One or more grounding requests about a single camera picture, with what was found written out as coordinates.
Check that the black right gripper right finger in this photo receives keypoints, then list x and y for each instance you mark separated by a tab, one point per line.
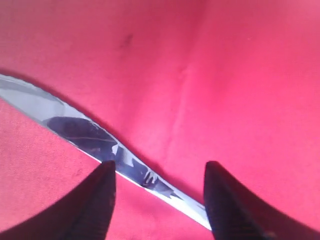
236	213

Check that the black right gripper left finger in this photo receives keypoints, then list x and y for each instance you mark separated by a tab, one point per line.
84	213

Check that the metal table knife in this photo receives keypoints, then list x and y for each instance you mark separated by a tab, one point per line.
89	137

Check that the red table cloth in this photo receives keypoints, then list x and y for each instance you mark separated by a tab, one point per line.
183	82

